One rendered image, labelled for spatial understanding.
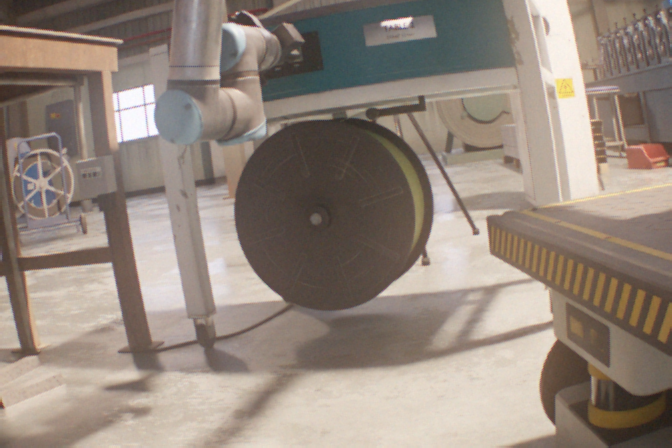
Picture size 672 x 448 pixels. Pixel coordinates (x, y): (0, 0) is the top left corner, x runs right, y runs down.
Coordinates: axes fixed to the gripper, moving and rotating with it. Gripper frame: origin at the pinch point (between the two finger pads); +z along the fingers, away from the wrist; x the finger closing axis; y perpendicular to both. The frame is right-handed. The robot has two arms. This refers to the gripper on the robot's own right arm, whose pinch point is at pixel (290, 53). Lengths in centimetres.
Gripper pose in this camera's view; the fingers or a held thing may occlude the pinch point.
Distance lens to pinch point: 170.4
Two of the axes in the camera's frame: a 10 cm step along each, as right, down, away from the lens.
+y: 5.5, 8.3, -0.9
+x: 7.6, -5.4, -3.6
